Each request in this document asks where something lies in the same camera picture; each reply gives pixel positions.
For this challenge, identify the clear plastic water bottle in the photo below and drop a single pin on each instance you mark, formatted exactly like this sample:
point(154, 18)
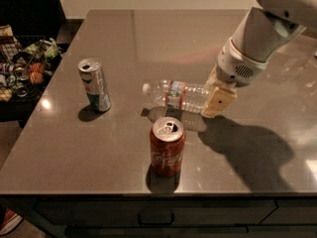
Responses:
point(177, 94)

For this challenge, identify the black wire snack basket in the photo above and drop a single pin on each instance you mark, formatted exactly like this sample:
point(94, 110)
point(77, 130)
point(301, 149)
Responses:
point(27, 64)

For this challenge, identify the grey cabinet drawer front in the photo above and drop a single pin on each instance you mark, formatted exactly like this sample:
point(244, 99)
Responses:
point(124, 213)

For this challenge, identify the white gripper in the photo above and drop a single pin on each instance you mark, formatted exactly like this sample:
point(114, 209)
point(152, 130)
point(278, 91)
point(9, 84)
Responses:
point(235, 68)

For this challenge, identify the silver blue energy drink can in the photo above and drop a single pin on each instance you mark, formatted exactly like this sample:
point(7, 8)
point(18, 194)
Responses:
point(93, 79)

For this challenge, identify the red white shoe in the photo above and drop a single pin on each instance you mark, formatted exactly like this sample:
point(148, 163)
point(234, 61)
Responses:
point(9, 221)

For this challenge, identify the black drawer handle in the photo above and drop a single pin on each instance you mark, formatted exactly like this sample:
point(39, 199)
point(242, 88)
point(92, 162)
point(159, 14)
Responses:
point(156, 219)

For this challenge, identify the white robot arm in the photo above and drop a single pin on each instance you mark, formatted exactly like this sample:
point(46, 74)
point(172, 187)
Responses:
point(265, 28)

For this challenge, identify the red coke can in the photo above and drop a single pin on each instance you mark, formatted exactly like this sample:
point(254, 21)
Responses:
point(167, 139)

